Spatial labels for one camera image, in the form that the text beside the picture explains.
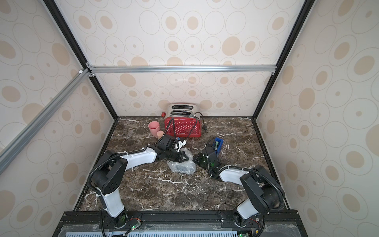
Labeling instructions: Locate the black toaster power cable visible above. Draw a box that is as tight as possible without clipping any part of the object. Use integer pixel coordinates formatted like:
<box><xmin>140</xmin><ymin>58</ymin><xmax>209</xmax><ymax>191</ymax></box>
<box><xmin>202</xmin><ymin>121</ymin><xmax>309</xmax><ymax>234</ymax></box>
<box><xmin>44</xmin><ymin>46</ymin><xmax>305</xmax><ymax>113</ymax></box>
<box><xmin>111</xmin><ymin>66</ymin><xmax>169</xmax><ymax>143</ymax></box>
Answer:
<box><xmin>177</xmin><ymin>112</ymin><xmax>208</xmax><ymax>140</ymax></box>

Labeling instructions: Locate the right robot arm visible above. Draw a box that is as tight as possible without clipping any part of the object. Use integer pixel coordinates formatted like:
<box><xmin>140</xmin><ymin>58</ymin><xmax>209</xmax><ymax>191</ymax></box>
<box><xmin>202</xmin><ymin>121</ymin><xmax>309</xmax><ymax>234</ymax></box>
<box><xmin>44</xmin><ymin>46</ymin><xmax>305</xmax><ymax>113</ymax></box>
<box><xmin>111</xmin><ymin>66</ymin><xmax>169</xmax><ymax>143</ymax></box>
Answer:
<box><xmin>193</xmin><ymin>147</ymin><xmax>285</xmax><ymax>226</ymax></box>

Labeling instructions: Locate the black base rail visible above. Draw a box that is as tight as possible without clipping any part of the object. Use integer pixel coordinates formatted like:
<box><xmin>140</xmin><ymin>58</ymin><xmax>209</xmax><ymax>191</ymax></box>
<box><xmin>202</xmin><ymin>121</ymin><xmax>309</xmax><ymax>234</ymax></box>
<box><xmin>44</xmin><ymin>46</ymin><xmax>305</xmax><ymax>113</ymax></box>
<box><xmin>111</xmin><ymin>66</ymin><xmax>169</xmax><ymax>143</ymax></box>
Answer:
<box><xmin>53</xmin><ymin>210</ymin><xmax>307</xmax><ymax>237</ymax></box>

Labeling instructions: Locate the horizontal aluminium frame bar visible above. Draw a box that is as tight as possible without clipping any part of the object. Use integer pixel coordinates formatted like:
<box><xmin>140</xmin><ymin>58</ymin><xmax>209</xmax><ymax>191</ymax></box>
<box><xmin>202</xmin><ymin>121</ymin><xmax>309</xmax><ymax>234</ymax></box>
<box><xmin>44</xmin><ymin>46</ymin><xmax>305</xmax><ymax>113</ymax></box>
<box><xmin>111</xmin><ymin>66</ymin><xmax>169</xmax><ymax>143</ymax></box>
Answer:
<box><xmin>86</xmin><ymin>65</ymin><xmax>276</xmax><ymax>75</ymax></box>

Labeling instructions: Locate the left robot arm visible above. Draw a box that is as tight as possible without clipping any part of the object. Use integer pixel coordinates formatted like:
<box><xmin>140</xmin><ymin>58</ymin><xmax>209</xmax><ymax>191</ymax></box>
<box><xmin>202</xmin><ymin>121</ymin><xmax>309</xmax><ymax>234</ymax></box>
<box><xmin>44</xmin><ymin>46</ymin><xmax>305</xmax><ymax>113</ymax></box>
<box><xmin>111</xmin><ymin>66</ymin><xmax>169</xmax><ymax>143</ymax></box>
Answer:
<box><xmin>86</xmin><ymin>131</ymin><xmax>189</xmax><ymax>219</ymax></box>

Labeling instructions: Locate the clear bubble wrap sheet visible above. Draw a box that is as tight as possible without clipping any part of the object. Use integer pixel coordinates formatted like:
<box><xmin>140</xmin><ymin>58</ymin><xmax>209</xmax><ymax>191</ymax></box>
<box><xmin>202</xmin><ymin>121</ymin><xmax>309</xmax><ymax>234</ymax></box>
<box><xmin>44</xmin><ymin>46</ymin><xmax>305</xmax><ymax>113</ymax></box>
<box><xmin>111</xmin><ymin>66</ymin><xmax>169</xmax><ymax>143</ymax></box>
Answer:
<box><xmin>167</xmin><ymin>148</ymin><xmax>196</xmax><ymax>175</ymax></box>

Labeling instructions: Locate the red polka dot toaster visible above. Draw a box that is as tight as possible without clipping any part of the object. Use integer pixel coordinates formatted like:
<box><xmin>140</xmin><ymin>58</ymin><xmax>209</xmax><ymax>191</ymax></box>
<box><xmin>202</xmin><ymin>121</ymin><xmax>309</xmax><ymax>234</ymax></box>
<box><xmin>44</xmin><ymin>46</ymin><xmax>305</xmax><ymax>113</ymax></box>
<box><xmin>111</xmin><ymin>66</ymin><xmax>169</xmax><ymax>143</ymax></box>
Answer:
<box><xmin>162</xmin><ymin>103</ymin><xmax>202</xmax><ymax>138</ymax></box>

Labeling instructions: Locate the diagonal aluminium frame bar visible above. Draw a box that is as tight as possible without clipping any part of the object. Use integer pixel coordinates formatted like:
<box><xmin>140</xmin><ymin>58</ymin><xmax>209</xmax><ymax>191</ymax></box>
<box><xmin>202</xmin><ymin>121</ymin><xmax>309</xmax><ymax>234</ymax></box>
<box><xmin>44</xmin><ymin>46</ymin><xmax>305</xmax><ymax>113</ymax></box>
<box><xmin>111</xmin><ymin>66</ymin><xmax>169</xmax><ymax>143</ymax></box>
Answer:
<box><xmin>1</xmin><ymin>69</ymin><xmax>90</xmax><ymax>173</ymax></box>

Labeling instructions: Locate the pink plastic cup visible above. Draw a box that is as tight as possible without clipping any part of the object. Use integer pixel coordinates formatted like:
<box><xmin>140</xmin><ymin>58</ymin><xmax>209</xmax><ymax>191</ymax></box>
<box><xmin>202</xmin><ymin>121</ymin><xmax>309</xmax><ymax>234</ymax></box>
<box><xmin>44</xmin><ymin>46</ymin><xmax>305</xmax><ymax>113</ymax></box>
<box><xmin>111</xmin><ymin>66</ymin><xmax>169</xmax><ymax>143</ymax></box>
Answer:
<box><xmin>148</xmin><ymin>121</ymin><xmax>160</xmax><ymax>137</ymax></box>

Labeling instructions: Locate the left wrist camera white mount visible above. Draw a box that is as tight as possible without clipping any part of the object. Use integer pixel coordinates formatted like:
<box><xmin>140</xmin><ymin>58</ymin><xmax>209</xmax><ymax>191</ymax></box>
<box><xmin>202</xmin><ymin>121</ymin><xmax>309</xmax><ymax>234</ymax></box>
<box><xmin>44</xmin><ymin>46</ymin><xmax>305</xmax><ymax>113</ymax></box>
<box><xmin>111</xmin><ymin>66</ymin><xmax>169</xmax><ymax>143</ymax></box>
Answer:
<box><xmin>174</xmin><ymin>138</ymin><xmax>187</xmax><ymax>152</ymax></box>

